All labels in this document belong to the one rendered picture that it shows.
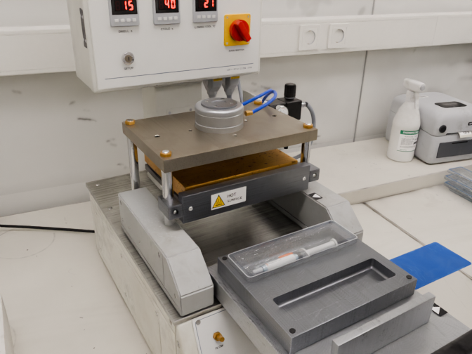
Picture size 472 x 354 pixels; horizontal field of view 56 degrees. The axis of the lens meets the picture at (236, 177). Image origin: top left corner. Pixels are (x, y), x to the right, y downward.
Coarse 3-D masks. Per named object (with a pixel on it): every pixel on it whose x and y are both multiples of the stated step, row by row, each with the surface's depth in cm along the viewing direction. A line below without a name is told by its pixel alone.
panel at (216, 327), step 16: (192, 320) 59; (208, 320) 60; (224, 320) 61; (208, 336) 60; (224, 336) 61; (240, 336) 62; (208, 352) 60; (224, 352) 61; (240, 352) 62; (256, 352) 64
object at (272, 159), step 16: (224, 160) 73; (240, 160) 73; (256, 160) 73; (272, 160) 74; (288, 160) 74; (160, 176) 73; (176, 176) 67; (192, 176) 67; (208, 176) 68; (224, 176) 68; (240, 176) 69; (176, 192) 68
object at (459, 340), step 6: (462, 336) 46; (468, 336) 46; (450, 342) 46; (456, 342) 45; (462, 342) 45; (468, 342) 45; (444, 348) 45; (450, 348) 45; (456, 348) 45; (462, 348) 45; (468, 348) 45
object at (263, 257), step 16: (320, 224) 66; (336, 224) 66; (272, 240) 62; (288, 240) 62; (304, 240) 62; (320, 240) 62; (336, 240) 63; (240, 256) 59; (256, 256) 59; (272, 256) 59; (288, 256) 59; (304, 256) 59; (256, 272) 56
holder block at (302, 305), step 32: (224, 256) 60; (352, 256) 61; (256, 288) 54; (288, 288) 55; (320, 288) 57; (352, 288) 57; (384, 288) 55; (288, 320) 50; (320, 320) 50; (352, 320) 52; (288, 352) 49
